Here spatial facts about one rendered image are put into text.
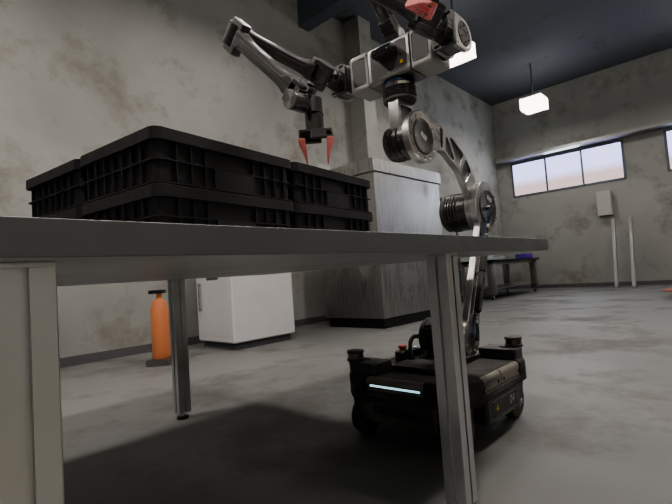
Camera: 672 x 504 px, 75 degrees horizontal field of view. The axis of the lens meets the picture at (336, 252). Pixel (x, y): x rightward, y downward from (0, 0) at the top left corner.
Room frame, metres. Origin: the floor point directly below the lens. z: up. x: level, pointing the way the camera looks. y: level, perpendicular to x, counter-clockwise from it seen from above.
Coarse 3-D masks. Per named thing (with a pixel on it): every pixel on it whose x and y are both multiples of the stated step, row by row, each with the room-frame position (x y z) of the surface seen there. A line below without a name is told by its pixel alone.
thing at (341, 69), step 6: (342, 66) 1.82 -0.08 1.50; (336, 72) 1.79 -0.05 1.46; (342, 72) 1.80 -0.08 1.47; (330, 78) 1.78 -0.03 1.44; (336, 78) 1.78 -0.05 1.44; (342, 78) 1.80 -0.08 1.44; (330, 84) 1.79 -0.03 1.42; (336, 84) 1.79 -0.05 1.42; (342, 84) 1.81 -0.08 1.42; (336, 90) 1.84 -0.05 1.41; (342, 90) 1.83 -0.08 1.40; (336, 96) 1.85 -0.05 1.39
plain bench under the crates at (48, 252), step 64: (0, 256) 0.41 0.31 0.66; (64, 256) 0.45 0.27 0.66; (128, 256) 0.49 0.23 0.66; (192, 256) 0.56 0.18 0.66; (256, 256) 0.67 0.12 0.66; (320, 256) 0.81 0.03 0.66; (384, 256) 1.03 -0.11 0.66; (448, 256) 1.12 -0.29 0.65; (0, 320) 0.45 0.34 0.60; (448, 320) 1.12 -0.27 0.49; (0, 384) 0.45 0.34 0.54; (448, 384) 1.13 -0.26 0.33; (0, 448) 0.44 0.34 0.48; (448, 448) 1.14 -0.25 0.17
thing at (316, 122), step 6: (306, 114) 1.32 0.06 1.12; (318, 114) 1.32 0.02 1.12; (306, 120) 1.32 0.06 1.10; (312, 120) 1.31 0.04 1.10; (318, 120) 1.31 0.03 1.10; (306, 126) 1.33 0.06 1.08; (312, 126) 1.31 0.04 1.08; (318, 126) 1.31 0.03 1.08; (300, 132) 1.31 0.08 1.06; (306, 132) 1.31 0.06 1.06; (330, 132) 1.32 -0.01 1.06
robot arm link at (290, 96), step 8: (304, 80) 1.34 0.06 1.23; (288, 88) 1.28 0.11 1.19; (312, 88) 1.34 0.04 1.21; (288, 96) 1.27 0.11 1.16; (296, 96) 1.25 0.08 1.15; (304, 96) 1.28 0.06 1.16; (288, 104) 1.27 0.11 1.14; (296, 104) 1.26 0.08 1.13; (304, 104) 1.28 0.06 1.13; (304, 112) 1.31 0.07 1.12
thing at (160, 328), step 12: (156, 300) 3.64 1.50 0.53; (156, 312) 3.61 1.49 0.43; (168, 312) 3.69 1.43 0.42; (156, 324) 3.61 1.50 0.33; (168, 324) 3.68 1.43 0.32; (156, 336) 3.61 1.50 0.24; (168, 336) 3.67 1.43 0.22; (156, 348) 3.61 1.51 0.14; (168, 348) 3.66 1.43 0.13; (156, 360) 3.58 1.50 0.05; (168, 360) 3.58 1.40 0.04
